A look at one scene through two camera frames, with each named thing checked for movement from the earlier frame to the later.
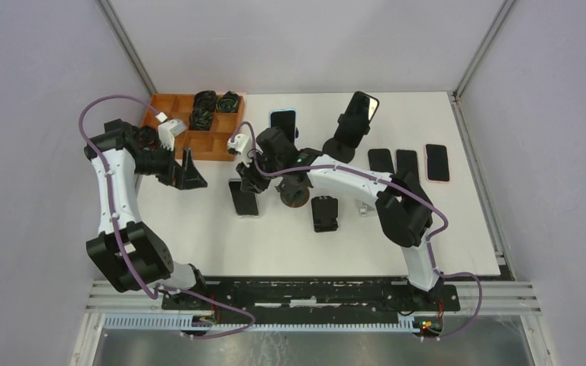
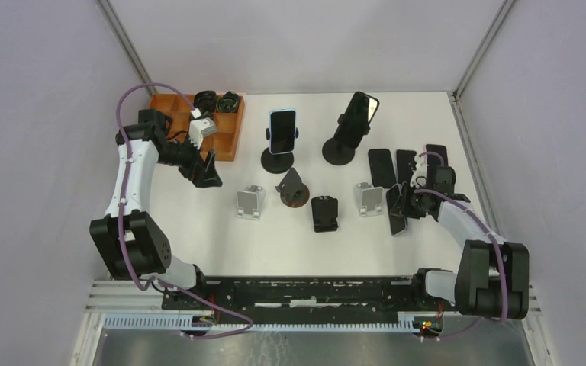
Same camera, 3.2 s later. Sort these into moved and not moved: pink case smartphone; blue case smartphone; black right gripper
Moved: black right gripper
Not moved: pink case smartphone; blue case smartphone
